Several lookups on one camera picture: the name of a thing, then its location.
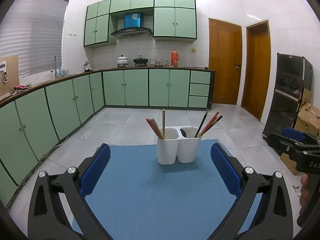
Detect black chopstick silver band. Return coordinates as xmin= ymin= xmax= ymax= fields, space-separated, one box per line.
xmin=195 ymin=109 xmax=210 ymax=138
xmin=199 ymin=115 xmax=223 ymax=138

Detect red-handled thin chopstick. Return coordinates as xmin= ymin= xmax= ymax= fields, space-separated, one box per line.
xmin=197 ymin=112 xmax=220 ymax=138

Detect red-handled bamboo chopstick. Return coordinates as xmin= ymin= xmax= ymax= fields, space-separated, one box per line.
xmin=146 ymin=118 xmax=159 ymax=139
xmin=151 ymin=118 xmax=162 ymax=139

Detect green lower kitchen cabinets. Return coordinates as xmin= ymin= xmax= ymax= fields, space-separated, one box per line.
xmin=1 ymin=67 xmax=215 ymax=205

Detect green kitchen cabinets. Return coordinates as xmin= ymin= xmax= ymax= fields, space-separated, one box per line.
xmin=84 ymin=0 xmax=197 ymax=48
xmin=1 ymin=67 xmax=215 ymax=205

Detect green upper kitchen cabinets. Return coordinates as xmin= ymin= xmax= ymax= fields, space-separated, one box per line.
xmin=84 ymin=0 xmax=197 ymax=48

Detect right hand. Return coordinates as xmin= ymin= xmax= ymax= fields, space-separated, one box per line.
xmin=299 ymin=173 xmax=309 ymax=206

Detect cardboard box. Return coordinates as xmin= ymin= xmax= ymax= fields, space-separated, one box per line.
xmin=280 ymin=103 xmax=319 ymax=176

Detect right wooden door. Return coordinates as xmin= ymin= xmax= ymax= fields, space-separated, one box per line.
xmin=241 ymin=20 xmax=271 ymax=120

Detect wooden door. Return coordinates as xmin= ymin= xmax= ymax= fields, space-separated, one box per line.
xmin=241 ymin=20 xmax=271 ymax=120
xmin=209 ymin=18 xmax=242 ymax=105

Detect black glass cabinet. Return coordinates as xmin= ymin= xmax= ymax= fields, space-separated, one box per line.
xmin=262 ymin=53 xmax=313 ymax=139

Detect blue table mat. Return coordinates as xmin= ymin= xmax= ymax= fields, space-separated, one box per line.
xmin=71 ymin=139 xmax=263 ymax=240

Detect white utensil holder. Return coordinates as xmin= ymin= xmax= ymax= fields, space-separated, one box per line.
xmin=157 ymin=126 xmax=202 ymax=165

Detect left wooden door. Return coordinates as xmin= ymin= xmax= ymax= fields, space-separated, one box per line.
xmin=209 ymin=18 xmax=242 ymax=105

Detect orange thermos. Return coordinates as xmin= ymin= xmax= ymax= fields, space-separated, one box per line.
xmin=171 ymin=49 xmax=180 ymax=67

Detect chrome sink faucet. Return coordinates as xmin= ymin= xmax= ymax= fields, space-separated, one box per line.
xmin=51 ymin=55 xmax=58 ymax=79

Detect cardboard panel with device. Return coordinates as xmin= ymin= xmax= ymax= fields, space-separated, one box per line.
xmin=0 ymin=55 xmax=20 ymax=97

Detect small kettle on counter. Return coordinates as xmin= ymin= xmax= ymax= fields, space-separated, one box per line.
xmin=84 ymin=61 xmax=92 ymax=72

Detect black wok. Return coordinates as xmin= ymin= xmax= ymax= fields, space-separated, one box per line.
xmin=133 ymin=55 xmax=149 ymax=67

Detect white cooking pot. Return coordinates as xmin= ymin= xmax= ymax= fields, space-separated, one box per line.
xmin=117 ymin=55 xmax=129 ymax=68

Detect black range hood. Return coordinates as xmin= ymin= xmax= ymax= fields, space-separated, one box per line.
xmin=111 ymin=12 xmax=153 ymax=39

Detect window blind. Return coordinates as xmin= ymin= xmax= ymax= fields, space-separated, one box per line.
xmin=1 ymin=0 xmax=68 ymax=78

